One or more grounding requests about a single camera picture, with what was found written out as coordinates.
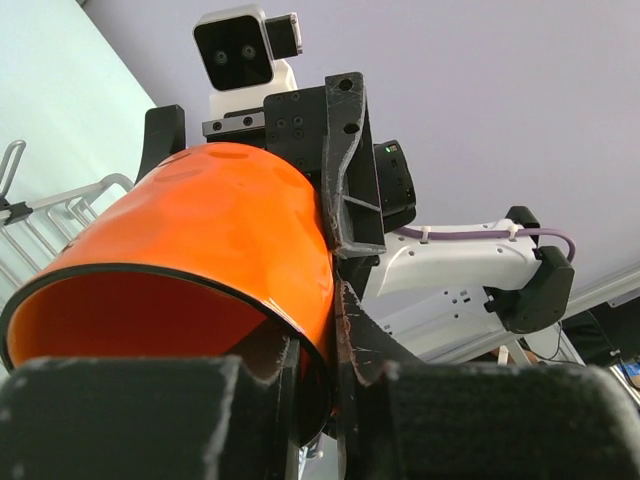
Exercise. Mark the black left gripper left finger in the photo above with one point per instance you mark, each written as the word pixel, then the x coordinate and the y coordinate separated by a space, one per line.
pixel 198 418

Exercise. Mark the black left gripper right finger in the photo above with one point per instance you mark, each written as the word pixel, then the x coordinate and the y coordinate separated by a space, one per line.
pixel 401 418

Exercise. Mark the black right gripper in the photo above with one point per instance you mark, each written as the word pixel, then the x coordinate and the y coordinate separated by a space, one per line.
pixel 322 132

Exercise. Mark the orange mug black handle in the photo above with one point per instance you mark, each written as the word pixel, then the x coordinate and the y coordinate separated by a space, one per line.
pixel 132 285

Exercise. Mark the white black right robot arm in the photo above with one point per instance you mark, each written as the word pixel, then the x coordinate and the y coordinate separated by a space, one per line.
pixel 526 285

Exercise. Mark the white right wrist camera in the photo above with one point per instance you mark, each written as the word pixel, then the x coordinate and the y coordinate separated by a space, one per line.
pixel 245 55

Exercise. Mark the metal wire dish rack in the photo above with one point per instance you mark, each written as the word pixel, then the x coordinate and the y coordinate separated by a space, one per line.
pixel 34 233

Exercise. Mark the black clip with wire hook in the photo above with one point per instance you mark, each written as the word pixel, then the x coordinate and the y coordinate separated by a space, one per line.
pixel 10 180

